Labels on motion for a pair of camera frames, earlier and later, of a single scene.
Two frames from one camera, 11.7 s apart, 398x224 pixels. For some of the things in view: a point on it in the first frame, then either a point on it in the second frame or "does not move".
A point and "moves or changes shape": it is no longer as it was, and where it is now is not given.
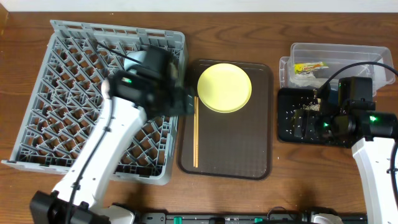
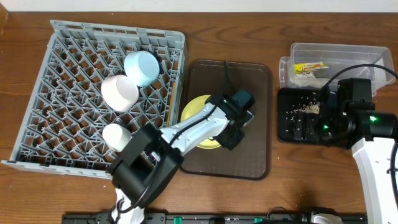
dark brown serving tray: (235, 144) does not move
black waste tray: (298, 109) does not move
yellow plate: (224, 88) to (191, 106)
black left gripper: (181, 101) to (232, 137)
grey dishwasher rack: (66, 105) does not move
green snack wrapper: (305, 67) does not move
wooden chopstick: (194, 132) moves or changes shape
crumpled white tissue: (306, 79) does not move
